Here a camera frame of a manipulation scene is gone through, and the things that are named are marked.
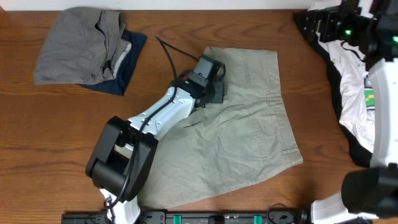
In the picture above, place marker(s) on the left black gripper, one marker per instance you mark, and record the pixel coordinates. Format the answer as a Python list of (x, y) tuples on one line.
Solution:
[(219, 98)]

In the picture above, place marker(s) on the white printed t-shirt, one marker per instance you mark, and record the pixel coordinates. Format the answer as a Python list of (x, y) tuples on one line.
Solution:
[(357, 110)]

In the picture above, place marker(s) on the folded navy garment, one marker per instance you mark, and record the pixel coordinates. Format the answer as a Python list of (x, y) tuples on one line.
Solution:
[(127, 65)]

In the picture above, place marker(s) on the khaki green shorts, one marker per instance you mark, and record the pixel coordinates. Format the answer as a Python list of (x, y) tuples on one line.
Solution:
[(224, 147)]

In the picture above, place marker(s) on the folded grey garment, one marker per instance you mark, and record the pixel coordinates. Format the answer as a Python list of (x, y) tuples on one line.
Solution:
[(84, 46)]

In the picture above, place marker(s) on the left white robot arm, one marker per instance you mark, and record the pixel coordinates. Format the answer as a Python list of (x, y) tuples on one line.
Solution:
[(121, 160)]

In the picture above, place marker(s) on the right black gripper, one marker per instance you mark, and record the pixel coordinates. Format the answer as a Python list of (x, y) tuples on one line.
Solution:
[(329, 15)]

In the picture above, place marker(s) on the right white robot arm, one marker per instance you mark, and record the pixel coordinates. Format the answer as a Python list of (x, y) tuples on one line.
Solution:
[(358, 42)]

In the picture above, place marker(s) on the black garment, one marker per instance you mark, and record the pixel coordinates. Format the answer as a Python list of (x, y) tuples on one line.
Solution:
[(359, 155)]

